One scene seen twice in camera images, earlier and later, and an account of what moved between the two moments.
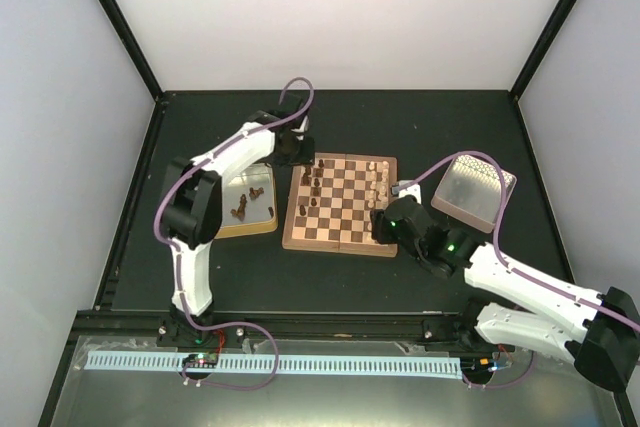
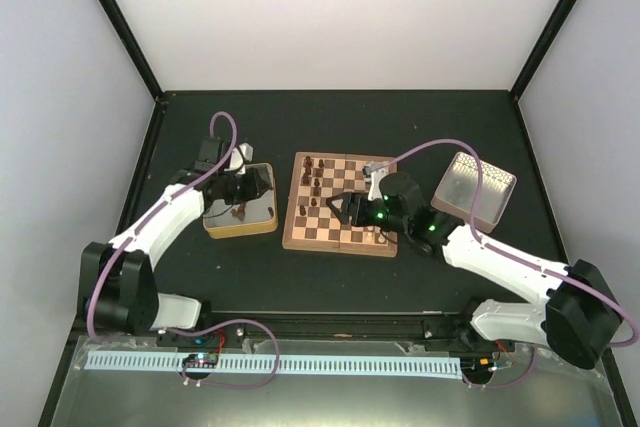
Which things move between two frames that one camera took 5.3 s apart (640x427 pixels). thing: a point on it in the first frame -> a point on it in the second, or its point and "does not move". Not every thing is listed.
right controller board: [478, 364] does not move
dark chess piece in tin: [240, 212] does not move
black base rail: [456, 329] does not move
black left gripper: [307, 157] -> [257, 187]
